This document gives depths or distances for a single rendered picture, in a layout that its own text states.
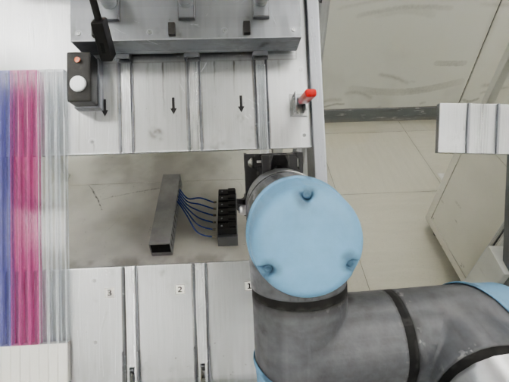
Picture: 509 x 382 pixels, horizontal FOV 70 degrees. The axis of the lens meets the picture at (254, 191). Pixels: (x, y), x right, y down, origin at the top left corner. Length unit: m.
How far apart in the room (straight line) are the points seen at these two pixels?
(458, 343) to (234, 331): 0.38
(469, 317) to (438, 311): 0.02
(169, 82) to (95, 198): 0.58
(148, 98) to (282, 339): 0.46
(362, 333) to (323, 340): 0.03
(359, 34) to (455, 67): 0.70
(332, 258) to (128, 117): 0.47
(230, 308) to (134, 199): 0.57
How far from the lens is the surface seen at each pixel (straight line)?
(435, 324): 0.32
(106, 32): 0.49
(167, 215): 0.95
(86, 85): 0.62
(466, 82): 2.86
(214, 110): 0.61
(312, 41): 0.65
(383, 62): 2.54
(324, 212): 0.23
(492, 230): 1.55
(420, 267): 1.80
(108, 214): 1.07
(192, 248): 0.92
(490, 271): 0.74
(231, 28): 0.59
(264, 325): 0.29
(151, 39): 0.60
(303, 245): 0.23
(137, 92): 0.64
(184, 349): 0.63
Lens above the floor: 1.33
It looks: 42 degrees down
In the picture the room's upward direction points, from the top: straight up
